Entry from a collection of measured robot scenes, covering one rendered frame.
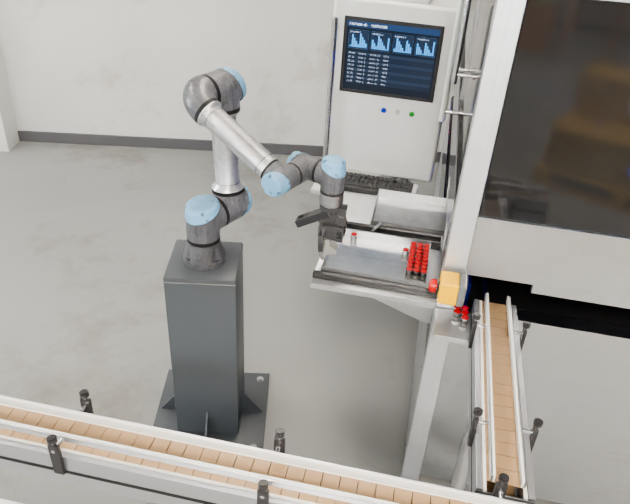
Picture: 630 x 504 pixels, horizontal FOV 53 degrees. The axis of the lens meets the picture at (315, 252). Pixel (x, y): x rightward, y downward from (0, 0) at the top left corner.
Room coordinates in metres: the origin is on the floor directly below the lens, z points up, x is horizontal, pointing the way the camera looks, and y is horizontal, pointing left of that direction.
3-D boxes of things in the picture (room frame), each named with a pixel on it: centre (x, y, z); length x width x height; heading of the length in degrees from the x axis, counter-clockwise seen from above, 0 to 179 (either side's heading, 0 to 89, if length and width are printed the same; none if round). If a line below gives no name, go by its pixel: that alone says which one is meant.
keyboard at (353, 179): (2.49, -0.21, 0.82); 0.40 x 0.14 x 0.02; 78
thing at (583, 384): (2.49, -1.05, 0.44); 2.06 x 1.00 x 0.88; 170
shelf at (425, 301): (1.94, -0.29, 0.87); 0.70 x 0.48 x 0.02; 170
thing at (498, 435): (1.19, -0.49, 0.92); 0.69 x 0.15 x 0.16; 170
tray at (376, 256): (1.78, -0.21, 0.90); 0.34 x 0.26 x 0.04; 80
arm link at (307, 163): (1.78, 0.05, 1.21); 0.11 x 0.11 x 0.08; 57
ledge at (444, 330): (1.47, -0.44, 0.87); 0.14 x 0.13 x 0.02; 80
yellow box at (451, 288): (1.49, -0.40, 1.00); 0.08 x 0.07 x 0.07; 80
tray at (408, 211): (2.10, -0.38, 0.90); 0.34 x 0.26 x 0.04; 80
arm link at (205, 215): (1.87, 0.39, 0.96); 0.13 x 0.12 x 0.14; 147
